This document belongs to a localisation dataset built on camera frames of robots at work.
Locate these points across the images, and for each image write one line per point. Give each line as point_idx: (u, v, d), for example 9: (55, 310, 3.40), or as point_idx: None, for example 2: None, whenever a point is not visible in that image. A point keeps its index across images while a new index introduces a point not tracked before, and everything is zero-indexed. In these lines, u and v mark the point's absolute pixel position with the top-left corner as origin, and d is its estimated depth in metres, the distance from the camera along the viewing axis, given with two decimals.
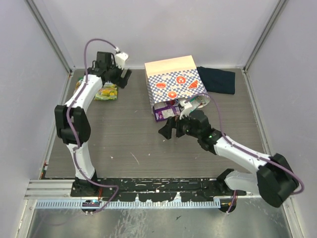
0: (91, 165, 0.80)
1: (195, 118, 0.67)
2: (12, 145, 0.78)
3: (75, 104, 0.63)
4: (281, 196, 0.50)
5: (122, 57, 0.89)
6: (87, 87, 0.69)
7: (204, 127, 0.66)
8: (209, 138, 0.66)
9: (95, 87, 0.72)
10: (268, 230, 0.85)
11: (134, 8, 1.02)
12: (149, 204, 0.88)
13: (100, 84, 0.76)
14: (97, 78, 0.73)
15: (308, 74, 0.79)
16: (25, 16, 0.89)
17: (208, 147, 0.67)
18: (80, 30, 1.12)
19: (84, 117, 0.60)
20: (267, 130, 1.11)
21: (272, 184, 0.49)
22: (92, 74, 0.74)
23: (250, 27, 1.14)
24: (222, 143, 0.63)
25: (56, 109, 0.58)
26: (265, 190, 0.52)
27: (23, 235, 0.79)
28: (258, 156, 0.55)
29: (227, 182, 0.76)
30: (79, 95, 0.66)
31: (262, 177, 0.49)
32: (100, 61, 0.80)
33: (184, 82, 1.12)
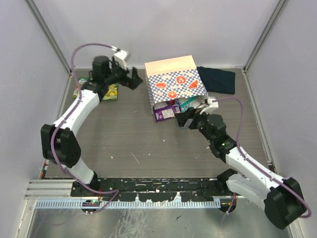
0: (88, 171, 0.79)
1: (213, 124, 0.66)
2: (12, 144, 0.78)
3: (64, 125, 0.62)
4: (286, 219, 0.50)
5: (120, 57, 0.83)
6: (80, 105, 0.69)
7: (220, 134, 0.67)
8: (222, 146, 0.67)
9: (90, 103, 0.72)
10: (268, 230, 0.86)
11: (134, 8, 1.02)
12: (149, 204, 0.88)
13: (96, 99, 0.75)
14: (93, 95, 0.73)
15: (308, 75, 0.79)
16: (25, 15, 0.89)
17: (219, 154, 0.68)
18: (80, 29, 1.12)
19: (71, 139, 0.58)
20: (267, 130, 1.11)
21: (281, 208, 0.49)
22: (88, 90, 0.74)
23: (250, 28, 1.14)
24: (235, 154, 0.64)
25: (42, 130, 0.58)
26: (271, 209, 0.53)
27: (23, 235, 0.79)
28: (271, 177, 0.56)
29: (228, 185, 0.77)
30: (71, 113, 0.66)
31: (272, 199, 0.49)
32: (97, 72, 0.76)
33: (184, 82, 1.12)
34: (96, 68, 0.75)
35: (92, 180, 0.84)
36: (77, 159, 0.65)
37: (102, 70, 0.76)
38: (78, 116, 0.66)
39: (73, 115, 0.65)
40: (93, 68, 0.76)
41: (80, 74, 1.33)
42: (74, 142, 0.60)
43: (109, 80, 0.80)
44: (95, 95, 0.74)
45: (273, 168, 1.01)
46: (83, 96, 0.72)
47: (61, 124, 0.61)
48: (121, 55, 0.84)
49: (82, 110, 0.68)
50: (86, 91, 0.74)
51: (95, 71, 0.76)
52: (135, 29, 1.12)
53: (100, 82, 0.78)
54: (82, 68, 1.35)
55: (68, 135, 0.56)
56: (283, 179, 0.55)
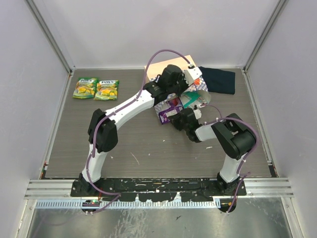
0: (99, 172, 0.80)
1: (184, 113, 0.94)
2: (12, 145, 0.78)
3: (113, 116, 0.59)
4: (234, 142, 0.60)
5: (192, 74, 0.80)
6: (134, 104, 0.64)
7: (191, 121, 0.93)
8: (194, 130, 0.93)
9: (143, 105, 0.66)
10: (267, 230, 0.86)
11: (134, 8, 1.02)
12: (149, 204, 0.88)
13: (151, 104, 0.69)
14: (149, 99, 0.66)
15: (309, 75, 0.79)
16: (25, 15, 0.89)
17: (194, 138, 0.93)
18: (81, 30, 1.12)
19: (113, 133, 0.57)
20: (267, 130, 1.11)
21: (222, 132, 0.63)
22: (146, 93, 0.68)
23: (250, 28, 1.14)
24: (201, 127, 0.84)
25: (95, 113, 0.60)
26: (224, 144, 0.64)
27: (23, 235, 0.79)
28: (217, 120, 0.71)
29: (222, 176, 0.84)
30: (124, 108, 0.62)
31: (215, 127, 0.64)
32: (165, 79, 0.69)
33: None
34: (166, 74, 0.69)
35: (97, 180, 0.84)
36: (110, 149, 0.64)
37: (171, 79, 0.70)
38: (128, 113, 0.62)
39: (123, 110, 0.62)
40: (163, 73, 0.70)
41: (80, 74, 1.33)
42: (116, 135, 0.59)
43: (171, 90, 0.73)
44: (152, 100, 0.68)
45: (273, 168, 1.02)
46: (141, 95, 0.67)
47: (110, 115, 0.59)
48: (193, 73, 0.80)
49: (135, 110, 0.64)
50: (146, 92, 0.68)
51: (163, 76, 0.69)
52: (135, 29, 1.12)
53: (163, 89, 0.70)
54: (82, 68, 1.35)
55: (112, 128, 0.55)
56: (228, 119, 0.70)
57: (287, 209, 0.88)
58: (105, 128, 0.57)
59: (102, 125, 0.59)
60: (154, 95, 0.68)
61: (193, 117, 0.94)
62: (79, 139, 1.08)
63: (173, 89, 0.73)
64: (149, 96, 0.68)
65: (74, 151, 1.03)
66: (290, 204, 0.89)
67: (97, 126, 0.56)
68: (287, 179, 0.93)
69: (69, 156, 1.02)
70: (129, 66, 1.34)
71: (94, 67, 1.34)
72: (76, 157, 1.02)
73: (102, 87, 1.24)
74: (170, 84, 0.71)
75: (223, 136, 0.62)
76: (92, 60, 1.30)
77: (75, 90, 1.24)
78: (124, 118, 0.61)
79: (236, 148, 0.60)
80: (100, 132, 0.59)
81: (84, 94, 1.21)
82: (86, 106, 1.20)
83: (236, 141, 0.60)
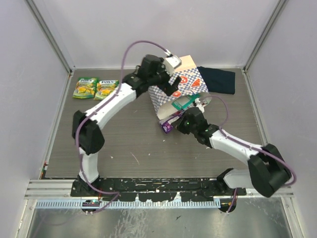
0: (95, 171, 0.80)
1: (190, 113, 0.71)
2: (12, 144, 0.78)
3: (94, 116, 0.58)
4: (273, 187, 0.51)
5: (171, 63, 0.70)
6: (115, 100, 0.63)
7: (199, 121, 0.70)
8: (205, 132, 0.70)
9: (125, 99, 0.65)
10: (267, 230, 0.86)
11: (134, 8, 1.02)
12: (149, 204, 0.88)
13: (133, 96, 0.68)
14: (130, 92, 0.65)
15: (309, 75, 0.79)
16: (25, 15, 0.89)
17: (205, 141, 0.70)
18: (80, 30, 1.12)
19: (97, 132, 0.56)
20: (267, 130, 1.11)
21: (261, 173, 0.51)
22: (126, 86, 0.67)
23: (250, 28, 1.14)
24: (218, 135, 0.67)
25: (76, 115, 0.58)
26: (257, 182, 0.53)
27: (23, 235, 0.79)
28: (250, 146, 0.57)
29: (226, 183, 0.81)
30: (105, 105, 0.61)
31: (252, 165, 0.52)
32: (144, 69, 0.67)
33: (186, 81, 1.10)
34: (145, 64, 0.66)
35: (95, 179, 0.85)
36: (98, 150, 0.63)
37: (150, 69, 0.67)
38: (110, 110, 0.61)
39: (104, 108, 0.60)
40: (141, 63, 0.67)
41: (80, 74, 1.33)
42: (100, 135, 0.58)
43: (152, 81, 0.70)
44: (133, 92, 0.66)
45: None
46: (121, 90, 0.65)
47: (90, 115, 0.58)
48: (172, 60, 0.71)
49: (117, 105, 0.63)
50: (125, 85, 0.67)
51: (142, 66, 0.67)
52: (135, 29, 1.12)
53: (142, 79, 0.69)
54: (82, 68, 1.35)
55: (95, 128, 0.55)
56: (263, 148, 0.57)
57: (287, 209, 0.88)
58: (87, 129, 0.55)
59: (83, 126, 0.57)
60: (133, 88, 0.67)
61: (201, 116, 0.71)
62: None
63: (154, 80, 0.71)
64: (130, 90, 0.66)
65: (74, 151, 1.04)
66: (291, 204, 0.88)
67: (79, 128, 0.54)
68: None
69: (69, 156, 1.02)
70: (129, 66, 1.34)
71: (95, 67, 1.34)
72: (76, 157, 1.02)
73: (102, 87, 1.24)
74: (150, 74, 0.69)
75: (262, 177, 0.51)
76: (91, 60, 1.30)
77: (75, 90, 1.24)
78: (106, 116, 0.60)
79: (272, 193, 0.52)
80: (82, 134, 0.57)
81: (84, 94, 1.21)
82: (86, 106, 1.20)
83: (273, 184, 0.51)
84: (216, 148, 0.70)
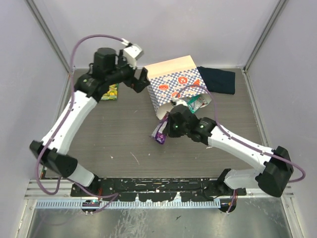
0: (88, 174, 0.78)
1: (177, 111, 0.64)
2: (12, 144, 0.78)
3: (52, 143, 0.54)
4: (282, 190, 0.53)
5: (131, 53, 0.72)
6: (71, 116, 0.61)
7: (189, 118, 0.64)
8: (200, 128, 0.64)
9: (82, 110, 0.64)
10: (267, 230, 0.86)
11: (134, 8, 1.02)
12: (149, 204, 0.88)
13: (92, 103, 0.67)
14: (85, 101, 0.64)
15: (309, 75, 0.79)
16: (25, 15, 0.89)
17: (200, 138, 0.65)
18: (81, 30, 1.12)
19: (62, 158, 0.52)
20: (266, 130, 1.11)
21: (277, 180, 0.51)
22: (79, 95, 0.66)
23: (250, 28, 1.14)
24: (218, 134, 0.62)
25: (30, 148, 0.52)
26: (267, 184, 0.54)
27: (23, 235, 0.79)
28: (262, 151, 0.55)
29: (227, 183, 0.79)
30: (61, 126, 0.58)
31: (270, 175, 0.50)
32: (99, 66, 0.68)
33: (186, 82, 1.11)
34: (98, 60, 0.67)
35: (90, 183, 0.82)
36: (71, 171, 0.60)
37: (106, 65, 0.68)
38: (69, 128, 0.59)
39: (62, 129, 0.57)
40: (95, 61, 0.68)
41: (80, 74, 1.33)
42: (66, 159, 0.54)
43: (111, 78, 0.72)
44: (90, 99, 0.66)
45: None
46: (75, 102, 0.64)
47: (48, 143, 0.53)
48: (132, 51, 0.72)
49: (76, 121, 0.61)
50: (79, 93, 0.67)
51: (97, 64, 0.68)
52: (135, 29, 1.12)
53: (100, 78, 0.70)
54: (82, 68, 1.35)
55: (57, 155, 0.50)
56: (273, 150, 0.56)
57: (287, 209, 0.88)
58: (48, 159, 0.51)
59: (44, 155, 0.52)
60: (89, 93, 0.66)
61: (188, 111, 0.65)
62: (79, 139, 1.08)
63: (111, 77, 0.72)
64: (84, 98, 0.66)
65: (74, 151, 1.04)
66: (291, 204, 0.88)
67: (37, 163, 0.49)
68: None
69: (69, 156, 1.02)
70: None
71: None
72: (77, 157, 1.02)
73: None
74: (108, 70, 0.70)
75: (277, 184, 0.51)
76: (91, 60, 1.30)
77: None
78: (65, 138, 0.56)
79: (280, 194, 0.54)
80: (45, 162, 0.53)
81: None
82: None
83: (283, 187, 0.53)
84: (212, 145, 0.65)
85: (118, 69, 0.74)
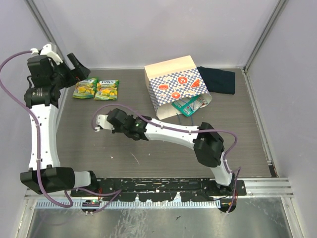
0: (84, 173, 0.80)
1: (111, 118, 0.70)
2: (12, 144, 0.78)
3: (43, 163, 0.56)
4: (216, 158, 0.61)
5: (48, 50, 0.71)
6: (43, 130, 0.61)
7: (126, 120, 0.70)
8: (136, 127, 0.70)
9: (50, 120, 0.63)
10: (267, 230, 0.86)
11: (133, 8, 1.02)
12: (149, 204, 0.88)
13: (55, 109, 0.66)
14: (49, 110, 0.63)
15: (308, 75, 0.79)
16: (24, 15, 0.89)
17: (139, 135, 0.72)
18: (80, 30, 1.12)
19: (60, 172, 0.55)
20: (267, 130, 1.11)
21: (207, 151, 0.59)
22: (36, 108, 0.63)
23: (250, 28, 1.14)
24: (151, 128, 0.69)
25: (24, 180, 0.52)
26: (204, 158, 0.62)
27: (23, 235, 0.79)
28: (189, 131, 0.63)
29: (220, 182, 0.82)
30: (40, 145, 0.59)
31: (198, 148, 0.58)
32: (40, 73, 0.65)
33: (186, 82, 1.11)
34: (35, 68, 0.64)
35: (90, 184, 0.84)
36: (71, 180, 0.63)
37: (44, 71, 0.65)
38: (48, 143, 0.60)
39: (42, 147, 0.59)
40: (33, 70, 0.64)
41: None
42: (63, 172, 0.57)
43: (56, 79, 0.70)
44: (50, 107, 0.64)
45: (273, 168, 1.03)
46: (37, 116, 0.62)
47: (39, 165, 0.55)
48: (46, 49, 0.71)
49: (49, 133, 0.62)
50: (35, 106, 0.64)
51: (37, 73, 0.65)
52: (135, 29, 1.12)
53: (46, 86, 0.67)
54: None
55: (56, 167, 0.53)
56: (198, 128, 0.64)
57: (287, 209, 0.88)
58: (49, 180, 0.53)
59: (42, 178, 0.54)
60: (46, 101, 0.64)
61: (123, 114, 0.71)
62: (78, 139, 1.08)
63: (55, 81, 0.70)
64: (45, 108, 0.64)
65: (73, 151, 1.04)
66: (290, 204, 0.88)
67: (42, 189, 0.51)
68: (287, 179, 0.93)
69: (69, 156, 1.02)
70: (129, 66, 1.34)
71: (94, 67, 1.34)
72: (77, 157, 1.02)
73: (102, 87, 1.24)
74: (49, 75, 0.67)
75: (208, 154, 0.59)
76: (91, 60, 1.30)
77: (75, 90, 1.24)
78: (51, 153, 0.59)
79: (217, 162, 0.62)
80: (46, 184, 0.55)
81: (84, 94, 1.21)
82: (86, 106, 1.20)
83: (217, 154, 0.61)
84: (152, 138, 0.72)
85: (55, 71, 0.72)
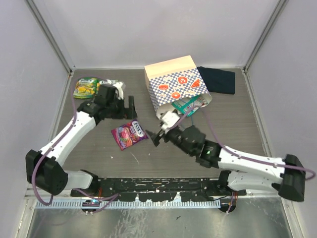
0: (85, 175, 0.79)
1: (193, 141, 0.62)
2: (12, 144, 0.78)
3: (50, 152, 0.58)
4: (303, 195, 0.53)
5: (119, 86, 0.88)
6: (72, 130, 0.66)
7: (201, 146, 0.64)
8: (208, 154, 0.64)
9: (84, 127, 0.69)
10: (267, 230, 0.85)
11: (133, 8, 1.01)
12: (149, 204, 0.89)
13: (92, 123, 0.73)
14: (88, 120, 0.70)
15: (308, 75, 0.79)
16: (25, 15, 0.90)
17: (209, 164, 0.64)
18: (80, 30, 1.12)
19: (57, 170, 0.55)
20: (267, 130, 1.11)
21: (297, 188, 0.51)
22: (82, 113, 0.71)
23: (251, 27, 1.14)
24: (227, 155, 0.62)
25: (28, 155, 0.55)
26: (287, 194, 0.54)
27: (23, 235, 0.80)
28: (275, 164, 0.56)
29: (234, 188, 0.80)
30: (62, 139, 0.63)
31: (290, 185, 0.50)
32: (102, 95, 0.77)
33: (186, 82, 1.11)
34: (103, 91, 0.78)
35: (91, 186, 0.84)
36: (62, 188, 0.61)
37: (107, 95, 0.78)
38: (68, 141, 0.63)
39: (62, 142, 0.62)
40: (99, 92, 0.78)
41: (80, 74, 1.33)
42: (59, 173, 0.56)
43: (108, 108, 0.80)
44: (91, 119, 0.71)
45: None
46: (77, 119, 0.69)
47: (47, 152, 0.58)
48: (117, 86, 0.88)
49: (76, 136, 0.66)
50: (81, 113, 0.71)
51: (100, 94, 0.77)
52: (135, 29, 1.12)
53: (101, 106, 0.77)
54: (82, 68, 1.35)
55: (54, 165, 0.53)
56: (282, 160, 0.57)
57: (287, 209, 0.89)
58: (44, 168, 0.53)
59: (39, 166, 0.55)
60: (92, 114, 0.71)
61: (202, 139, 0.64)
62: None
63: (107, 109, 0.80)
64: (87, 117, 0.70)
65: (74, 151, 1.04)
66: (290, 204, 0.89)
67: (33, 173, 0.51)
68: None
69: (69, 156, 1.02)
70: (129, 66, 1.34)
71: (95, 67, 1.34)
72: (77, 157, 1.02)
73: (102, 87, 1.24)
74: (107, 101, 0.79)
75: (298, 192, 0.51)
76: (91, 60, 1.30)
77: (75, 90, 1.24)
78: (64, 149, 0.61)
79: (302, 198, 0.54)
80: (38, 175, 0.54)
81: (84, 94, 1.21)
82: None
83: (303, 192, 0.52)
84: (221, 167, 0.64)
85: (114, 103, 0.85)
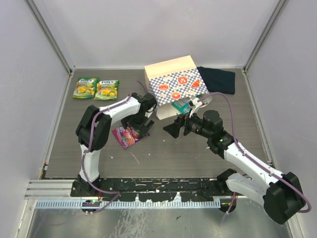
0: (96, 170, 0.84)
1: (210, 119, 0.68)
2: (12, 144, 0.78)
3: (107, 112, 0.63)
4: (285, 214, 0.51)
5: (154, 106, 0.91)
6: (124, 105, 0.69)
7: (217, 129, 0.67)
8: (220, 142, 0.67)
9: (132, 108, 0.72)
10: (267, 230, 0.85)
11: (134, 8, 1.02)
12: (149, 204, 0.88)
13: (136, 109, 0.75)
14: (137, 103, 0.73)
15: (308, 76, 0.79)
16: (25, 15, 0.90)
17: (217, 150, 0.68)
18: (81, 30, 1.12)
19: (108, 126, 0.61)
20: (266, 130, 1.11)
21: (279, 202, 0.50)
22: (134, 99, 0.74)
23: (251, 27, 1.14)
24: (234, 149, 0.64)
25: (89, 107, 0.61)
26: (270, 206, 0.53)
27: (23, 234, 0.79)
28: (270, 172, 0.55)
29: (231, 189, 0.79)
30: (116, 106, 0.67)
31: (272, 195, 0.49)
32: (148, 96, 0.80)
33: (186, 82, 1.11)
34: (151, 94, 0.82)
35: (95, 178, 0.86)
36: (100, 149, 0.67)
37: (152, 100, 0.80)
38: (120, 111, 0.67)
39: (116, 109, 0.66)
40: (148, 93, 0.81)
41: (80, 74, 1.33)
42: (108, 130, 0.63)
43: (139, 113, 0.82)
44: (138, 105, 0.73)
45: None
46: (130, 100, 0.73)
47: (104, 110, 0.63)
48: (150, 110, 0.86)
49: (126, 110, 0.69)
50: (133, 98, 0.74)
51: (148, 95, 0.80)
52: (135, 29, 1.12)
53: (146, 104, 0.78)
54: (82, 68, 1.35)
55: (107, 121, 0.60)
56: (282, 174, 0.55)
57: None
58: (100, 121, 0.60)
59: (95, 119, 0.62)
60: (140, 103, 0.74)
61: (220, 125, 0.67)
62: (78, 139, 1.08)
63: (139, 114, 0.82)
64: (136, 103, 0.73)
65: (74, 151, 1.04)
66: None
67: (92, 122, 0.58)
68: None
69: (69, 156, 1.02)
70: (129, 66, 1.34)
71: (95, 67, 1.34)
72: (77, 157, 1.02)
73: (102, 87, 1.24)
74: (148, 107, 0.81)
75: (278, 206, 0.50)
76: (91, 60, 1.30)
77: (75, 90, 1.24)
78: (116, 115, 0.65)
79: (283, 218, 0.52)
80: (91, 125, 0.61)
81: (84, 94, 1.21)
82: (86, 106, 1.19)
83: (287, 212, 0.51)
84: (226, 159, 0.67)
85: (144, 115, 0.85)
